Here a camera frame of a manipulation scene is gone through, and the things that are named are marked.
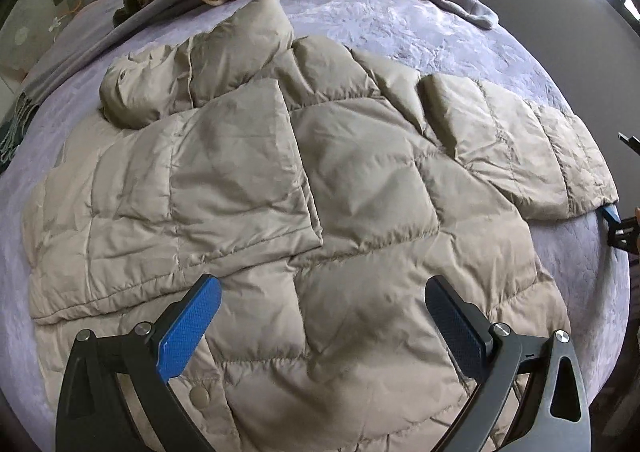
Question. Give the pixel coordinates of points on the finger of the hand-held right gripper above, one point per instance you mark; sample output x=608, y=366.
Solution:
x=609, y=213
x=629, y=140

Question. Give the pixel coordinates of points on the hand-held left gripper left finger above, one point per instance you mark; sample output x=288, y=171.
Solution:
x=190, y=322

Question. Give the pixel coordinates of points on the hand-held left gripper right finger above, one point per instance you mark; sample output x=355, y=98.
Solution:
x=455, y=327

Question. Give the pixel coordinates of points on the beige puffer jacket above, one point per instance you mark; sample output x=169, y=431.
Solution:
x=350, y=182

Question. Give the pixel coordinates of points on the grey garment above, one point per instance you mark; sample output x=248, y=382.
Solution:
x=450, y=2

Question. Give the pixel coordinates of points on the dark green cloth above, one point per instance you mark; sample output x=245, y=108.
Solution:
x=6, y=152

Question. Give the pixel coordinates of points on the lilac embossed blanket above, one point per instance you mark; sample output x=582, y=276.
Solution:
x=400, y=22

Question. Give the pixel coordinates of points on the grey fringed scarf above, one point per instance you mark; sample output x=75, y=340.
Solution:
x=100, y=47

